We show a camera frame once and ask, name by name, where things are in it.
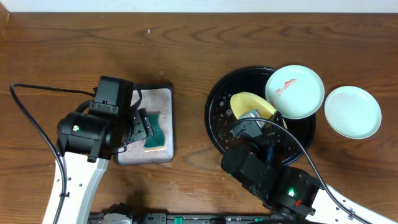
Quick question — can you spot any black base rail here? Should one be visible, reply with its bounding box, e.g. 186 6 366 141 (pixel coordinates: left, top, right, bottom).
87 203 278 224

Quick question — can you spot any yellow plate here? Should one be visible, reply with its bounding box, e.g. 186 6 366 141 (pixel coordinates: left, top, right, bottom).
230 92 277 119

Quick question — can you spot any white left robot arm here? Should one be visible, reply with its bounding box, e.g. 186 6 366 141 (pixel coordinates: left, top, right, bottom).
43 108 153 223

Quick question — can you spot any rectangular pink sponge tray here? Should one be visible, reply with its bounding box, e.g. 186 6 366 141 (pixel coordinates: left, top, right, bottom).
114 84 175 166

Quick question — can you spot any mint green plate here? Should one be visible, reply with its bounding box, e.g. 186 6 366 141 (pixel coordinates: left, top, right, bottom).
265 65 325 119
324 86 382 139

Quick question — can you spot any round black tray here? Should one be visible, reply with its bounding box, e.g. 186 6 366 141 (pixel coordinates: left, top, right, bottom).
205 67 316 166

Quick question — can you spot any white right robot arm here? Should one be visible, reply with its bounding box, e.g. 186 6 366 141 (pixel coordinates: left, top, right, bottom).
221 136 392 223

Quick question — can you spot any green yellow sponge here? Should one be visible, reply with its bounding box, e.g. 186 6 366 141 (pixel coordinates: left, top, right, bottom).
144 114 165 150

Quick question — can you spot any mint green plate front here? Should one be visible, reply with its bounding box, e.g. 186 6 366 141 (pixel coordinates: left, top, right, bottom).
324 86 382 139

